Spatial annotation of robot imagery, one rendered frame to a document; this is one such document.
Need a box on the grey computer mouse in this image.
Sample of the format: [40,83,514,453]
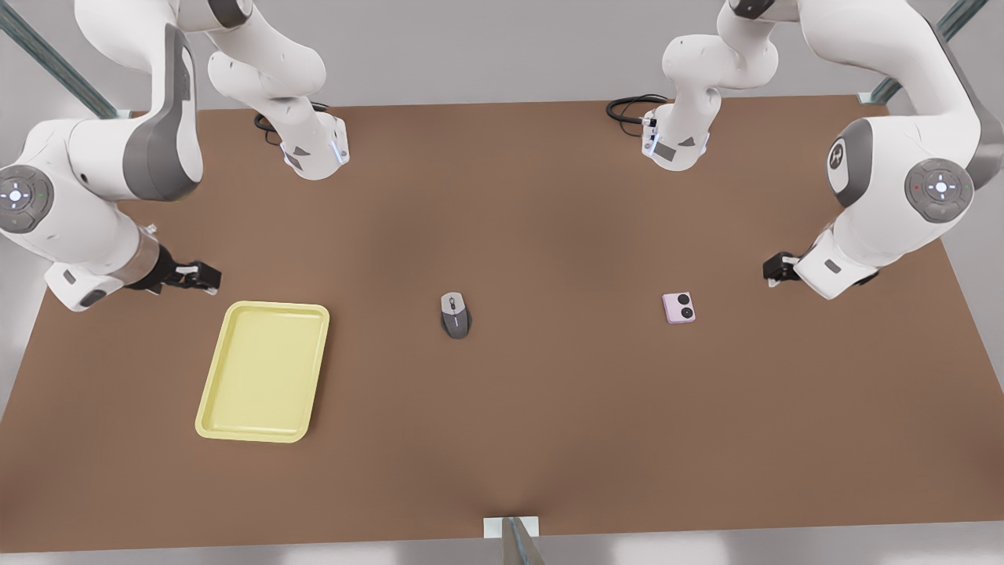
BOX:
[439,291,474,341]

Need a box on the yellow rectangular tray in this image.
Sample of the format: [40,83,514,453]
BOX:
[195,301,331,444]

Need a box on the silver frame post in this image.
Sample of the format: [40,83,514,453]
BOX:
[0,2,132,121]
[482,516,546,565]
[858,0,991,106]

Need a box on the black cable loop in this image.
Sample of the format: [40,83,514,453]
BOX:
[253,101,331,148]
[606,94,672,140]

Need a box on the pink flip phone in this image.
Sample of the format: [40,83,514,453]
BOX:
[661,291,698,326]

